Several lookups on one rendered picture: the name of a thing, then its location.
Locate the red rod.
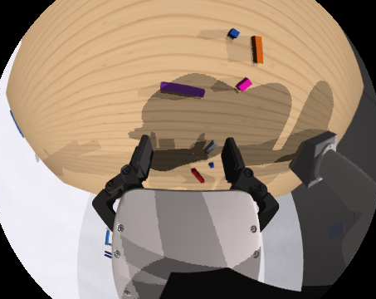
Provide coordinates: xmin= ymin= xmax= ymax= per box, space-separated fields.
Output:
xmin=191 ymin=168 xmax=204 ymax=183

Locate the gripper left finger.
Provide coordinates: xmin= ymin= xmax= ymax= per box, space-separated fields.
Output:
xmin=92 ymin=135 xmax=154 ymax=232

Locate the small magenta block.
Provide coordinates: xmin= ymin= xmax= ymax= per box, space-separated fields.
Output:
xmin=237 ymin=77 xmax=252 ymax=91

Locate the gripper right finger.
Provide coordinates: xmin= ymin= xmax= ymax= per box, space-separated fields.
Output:
xmin=221 ymin=137 xmax=279 ymax=232

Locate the dark purple rod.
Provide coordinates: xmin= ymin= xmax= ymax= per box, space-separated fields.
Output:
xmin=160 ymin=81 xmax=205 ymax=98

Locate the orange rectangular bar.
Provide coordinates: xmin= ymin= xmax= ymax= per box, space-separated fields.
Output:
xmin=251 ymin=36 xmax=263 ymax=64

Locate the grey rod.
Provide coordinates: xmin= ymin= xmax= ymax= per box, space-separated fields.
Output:
xmin=204 ymin=140 xmax=217 ymax=154

